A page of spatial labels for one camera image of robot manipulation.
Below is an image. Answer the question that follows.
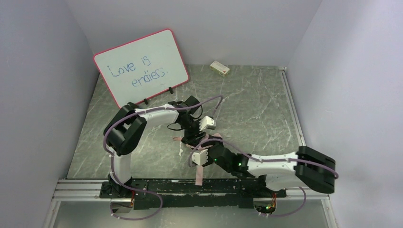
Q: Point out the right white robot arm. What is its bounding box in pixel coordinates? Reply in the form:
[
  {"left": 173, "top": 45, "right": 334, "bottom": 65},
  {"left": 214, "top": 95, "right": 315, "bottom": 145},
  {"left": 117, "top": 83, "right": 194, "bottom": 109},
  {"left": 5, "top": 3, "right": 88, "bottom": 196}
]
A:
[{"left": 202, "top": 139, "right": 338, "bottom": 194}]

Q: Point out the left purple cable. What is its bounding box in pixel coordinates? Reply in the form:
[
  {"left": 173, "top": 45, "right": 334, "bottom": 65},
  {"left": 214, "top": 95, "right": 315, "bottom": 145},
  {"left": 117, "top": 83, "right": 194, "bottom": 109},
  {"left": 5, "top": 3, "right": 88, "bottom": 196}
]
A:
[{"left": 103, "top": 95, "right": 224, "bottom": 196}]

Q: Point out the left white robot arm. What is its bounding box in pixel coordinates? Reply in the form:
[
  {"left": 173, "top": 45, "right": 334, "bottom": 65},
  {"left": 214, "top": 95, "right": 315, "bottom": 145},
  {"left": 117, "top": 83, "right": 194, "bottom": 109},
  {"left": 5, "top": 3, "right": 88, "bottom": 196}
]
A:
[{"left": 104, "top": 96, "right": 206, "bottom": 197}]

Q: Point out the pink and black folding umbrella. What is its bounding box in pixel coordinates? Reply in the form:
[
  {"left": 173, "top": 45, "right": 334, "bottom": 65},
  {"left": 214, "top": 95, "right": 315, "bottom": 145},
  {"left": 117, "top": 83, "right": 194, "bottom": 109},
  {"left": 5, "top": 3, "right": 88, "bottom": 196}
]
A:
[{"left": 172, "top": 133, "right": 224, "bottom": 186}]

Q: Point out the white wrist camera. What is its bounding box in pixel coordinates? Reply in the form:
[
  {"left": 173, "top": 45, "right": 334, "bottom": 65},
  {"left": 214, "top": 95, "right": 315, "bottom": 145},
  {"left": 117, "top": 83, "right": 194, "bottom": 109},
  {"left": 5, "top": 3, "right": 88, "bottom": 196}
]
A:
[
  {"left": 191, "top": 149, "right": 208, "bottom": 166},
  {"left": 199, "top": 116, "right": 216, "bottom": 131}
]

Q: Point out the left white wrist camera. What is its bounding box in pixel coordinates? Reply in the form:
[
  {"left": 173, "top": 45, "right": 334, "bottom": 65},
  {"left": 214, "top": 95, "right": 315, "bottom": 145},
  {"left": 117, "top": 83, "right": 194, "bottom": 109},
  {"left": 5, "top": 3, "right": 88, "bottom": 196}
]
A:
[{"left": 199, "top": 116, "right": 216, "bottom": 131}]

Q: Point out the pink framed whiteboard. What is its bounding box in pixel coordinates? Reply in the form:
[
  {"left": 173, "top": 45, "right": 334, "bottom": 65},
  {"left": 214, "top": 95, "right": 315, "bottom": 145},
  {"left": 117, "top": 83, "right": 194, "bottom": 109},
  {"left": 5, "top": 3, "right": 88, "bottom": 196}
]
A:
[{"left": 93, "top": 28, "right": 190, "bottom": 107}]

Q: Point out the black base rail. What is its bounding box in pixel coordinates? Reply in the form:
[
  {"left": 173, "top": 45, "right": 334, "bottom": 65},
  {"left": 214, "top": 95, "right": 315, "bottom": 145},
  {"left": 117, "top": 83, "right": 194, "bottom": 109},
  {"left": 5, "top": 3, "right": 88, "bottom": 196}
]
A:
[{"left": 99, "top": 178, "right": 286, "bottom": 210}]

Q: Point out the small white cardboard box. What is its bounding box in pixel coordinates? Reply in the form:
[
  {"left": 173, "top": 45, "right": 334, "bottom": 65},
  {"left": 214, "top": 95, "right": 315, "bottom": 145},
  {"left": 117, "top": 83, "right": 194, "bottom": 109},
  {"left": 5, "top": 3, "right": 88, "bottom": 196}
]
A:
[{"left": 210, "top": 61, "right": 230, "bottom": 77}]

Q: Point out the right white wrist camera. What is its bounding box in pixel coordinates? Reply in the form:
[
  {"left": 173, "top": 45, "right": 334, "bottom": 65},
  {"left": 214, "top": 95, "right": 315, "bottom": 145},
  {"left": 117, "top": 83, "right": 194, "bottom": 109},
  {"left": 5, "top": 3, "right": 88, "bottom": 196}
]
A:
[{"left": 191, "top": 149, "right": 208, "bottom": 166}]

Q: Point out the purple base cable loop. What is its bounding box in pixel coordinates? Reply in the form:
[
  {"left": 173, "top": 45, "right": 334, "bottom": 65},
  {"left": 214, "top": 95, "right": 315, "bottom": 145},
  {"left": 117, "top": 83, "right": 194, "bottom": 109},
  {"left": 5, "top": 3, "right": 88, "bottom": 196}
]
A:
[{"left": 109, "top": 189, "right": 163, "bottom": 221}]

